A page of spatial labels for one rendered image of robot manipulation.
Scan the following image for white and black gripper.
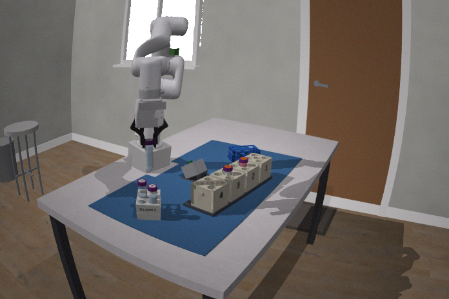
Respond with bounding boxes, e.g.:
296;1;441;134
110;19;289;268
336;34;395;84
130;98;168;148

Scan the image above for white tube rack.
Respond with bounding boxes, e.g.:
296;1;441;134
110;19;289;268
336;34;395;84
135;189;161;220

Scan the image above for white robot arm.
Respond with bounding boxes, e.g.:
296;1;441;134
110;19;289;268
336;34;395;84
131;16;188;111

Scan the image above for blue bench mat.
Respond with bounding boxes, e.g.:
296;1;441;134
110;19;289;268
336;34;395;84
88;140;302;256

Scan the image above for blue tube rack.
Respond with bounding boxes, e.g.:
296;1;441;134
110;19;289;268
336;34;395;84
228;145;261;163

